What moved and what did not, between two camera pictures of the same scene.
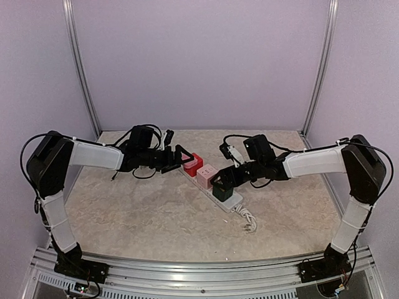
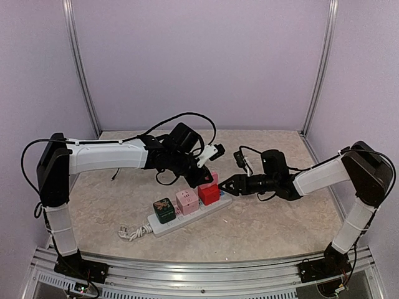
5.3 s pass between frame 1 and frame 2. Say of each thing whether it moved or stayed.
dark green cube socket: moved
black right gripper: moved
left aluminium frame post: stayed
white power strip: moved
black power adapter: stayed
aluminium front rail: stayed
